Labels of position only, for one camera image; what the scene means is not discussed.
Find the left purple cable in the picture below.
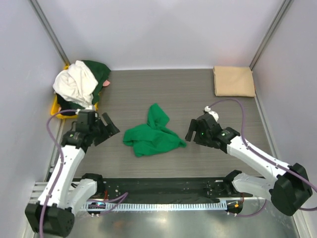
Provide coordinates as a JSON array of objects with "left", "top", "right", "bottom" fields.
[{"left": 39, "top": 109, "right": 129, "bottom": 236}]

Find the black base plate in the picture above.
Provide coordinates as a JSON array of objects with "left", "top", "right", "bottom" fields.
[{"left": 93, "top": 177, "right": 241, "bottom": 204}]

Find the aluminium frame post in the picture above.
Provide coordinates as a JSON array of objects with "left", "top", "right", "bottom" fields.
[
  {"left": 249, "top": 0, "right": 294, "bottom": 71},
  {"left": 28, "top": 0, "right": 70, "bottom": 65}
]

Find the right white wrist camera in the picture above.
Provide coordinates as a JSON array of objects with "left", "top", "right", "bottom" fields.
[{"left": 204, "top": 106, "right": 219, "bottom": 122}]

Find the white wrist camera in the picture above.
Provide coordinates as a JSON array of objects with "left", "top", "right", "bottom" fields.
[
  {"left": 204, "top": 106, "right": 219, "bottom": 122},
  {"left": 75, "top": 105, "right": 98, "bottom": 115}
]

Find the yellow plastic bin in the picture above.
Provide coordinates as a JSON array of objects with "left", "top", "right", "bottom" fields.
[{"left": 51, "top": 65, "right": 99, "bottom": 119}]

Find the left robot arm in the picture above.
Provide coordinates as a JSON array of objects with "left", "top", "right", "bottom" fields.
[{"left": 25, "top": 109, "right": 120, "bottom": 238}]

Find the right aluminium frame post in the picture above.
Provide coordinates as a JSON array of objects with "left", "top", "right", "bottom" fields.
[{"left": 249, "top": 0, "right": 294, "bottom": 71}]

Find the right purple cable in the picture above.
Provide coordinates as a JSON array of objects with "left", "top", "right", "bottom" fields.
[{"left": 208, "top": 98, "right": 317, "bottom": 219}]

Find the aluminium front rail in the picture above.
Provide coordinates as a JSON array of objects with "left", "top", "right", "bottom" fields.
[{"left": 29, "top": 178, "right": 302, "bottom": 202}]

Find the bright green t-shirt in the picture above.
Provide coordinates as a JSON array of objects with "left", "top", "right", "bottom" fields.
[{"left": 123, "top": 103, "right": 186, "bottom": 157}]

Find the dark green t-shirt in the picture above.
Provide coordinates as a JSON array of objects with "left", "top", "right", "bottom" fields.
[{"left": 54, "top": 60, "right": 111, "bottom": 111}]

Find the left aluminium frame post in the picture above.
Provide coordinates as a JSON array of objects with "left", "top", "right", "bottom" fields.
[{"left": 28, "top": 0, "right": 70, "bottom": 65}]

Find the white t-shirt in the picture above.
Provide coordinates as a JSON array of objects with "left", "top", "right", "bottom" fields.
[{"left": 53, "top": 60, "right": 98, "bottom": 108}]

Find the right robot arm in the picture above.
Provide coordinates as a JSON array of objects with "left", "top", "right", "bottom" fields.
[{"left": 185, "top": 111, "right": 313, "bottom": 216}]

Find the white slotted cable duct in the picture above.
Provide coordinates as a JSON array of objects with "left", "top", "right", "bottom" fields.
[{"left": 80, "top": 200, "right": 227, "bottom": 213}]

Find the purple cable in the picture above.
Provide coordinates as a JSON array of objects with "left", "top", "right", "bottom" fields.
[
  {"left": 208, "top": 98, "right": 317, "bottom": 219},
  {"left": 39, "top": 109, "right": 129, "bottom": 236}
]

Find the pink garment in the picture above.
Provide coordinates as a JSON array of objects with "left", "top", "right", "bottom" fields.
[{"left": 103, "top": 80, "right": 110, "bottom": 87}]

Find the folded beige t-shirt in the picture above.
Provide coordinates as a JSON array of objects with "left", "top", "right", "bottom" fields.
[{"left": 213, "top": 66, "right": 256, "bottom": 97}]

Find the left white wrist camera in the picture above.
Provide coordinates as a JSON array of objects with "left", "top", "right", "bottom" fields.
[{"left": 75, "top": 105, "right": 98, "bottom": 115}]

